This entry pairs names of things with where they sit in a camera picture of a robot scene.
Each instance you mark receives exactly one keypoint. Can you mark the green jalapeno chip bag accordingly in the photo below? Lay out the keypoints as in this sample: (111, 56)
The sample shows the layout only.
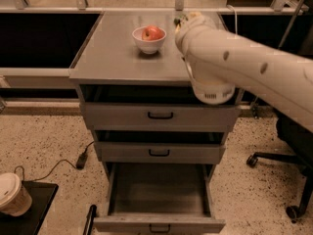
(178, 20)

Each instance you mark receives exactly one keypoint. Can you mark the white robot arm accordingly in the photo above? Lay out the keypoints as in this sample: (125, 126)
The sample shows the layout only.
(219, 61)

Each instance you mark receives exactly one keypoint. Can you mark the grey top drawer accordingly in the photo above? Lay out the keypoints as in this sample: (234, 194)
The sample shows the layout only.
(158, 108)

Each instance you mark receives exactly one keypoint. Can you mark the grey drawer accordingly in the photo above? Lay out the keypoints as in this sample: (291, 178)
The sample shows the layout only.
(159, 147)
(161, 199)
(158, 108)

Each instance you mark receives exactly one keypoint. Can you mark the grey drawer cabinet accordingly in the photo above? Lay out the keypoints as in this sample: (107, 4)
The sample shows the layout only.
(111, 57)

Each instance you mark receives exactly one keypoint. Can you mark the grey middle drawer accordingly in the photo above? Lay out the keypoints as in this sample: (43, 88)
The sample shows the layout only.
(159, 147)

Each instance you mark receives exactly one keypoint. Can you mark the grey bottom drawer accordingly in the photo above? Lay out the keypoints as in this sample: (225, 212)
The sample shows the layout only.
(161, 199)

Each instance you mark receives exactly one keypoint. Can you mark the red apple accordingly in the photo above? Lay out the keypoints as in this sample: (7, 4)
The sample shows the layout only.
(152, 33)

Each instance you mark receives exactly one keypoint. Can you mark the white ceramic bowl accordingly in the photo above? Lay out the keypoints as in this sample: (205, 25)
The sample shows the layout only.
(147, 47)

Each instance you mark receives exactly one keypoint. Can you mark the black office chair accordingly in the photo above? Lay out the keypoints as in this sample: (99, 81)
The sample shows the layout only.
(301, 142)

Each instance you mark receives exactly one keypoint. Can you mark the white lidded paper cup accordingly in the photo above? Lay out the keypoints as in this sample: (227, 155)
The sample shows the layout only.
(14, 198)

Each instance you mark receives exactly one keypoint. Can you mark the black side table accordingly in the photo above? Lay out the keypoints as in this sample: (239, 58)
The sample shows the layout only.
(29, 223)

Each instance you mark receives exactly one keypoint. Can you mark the black power adapter with cable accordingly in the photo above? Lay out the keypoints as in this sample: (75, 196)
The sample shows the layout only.
(78, 165)

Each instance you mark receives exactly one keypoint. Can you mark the black handle bar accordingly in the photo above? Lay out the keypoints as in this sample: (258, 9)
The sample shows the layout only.
(89, 220)

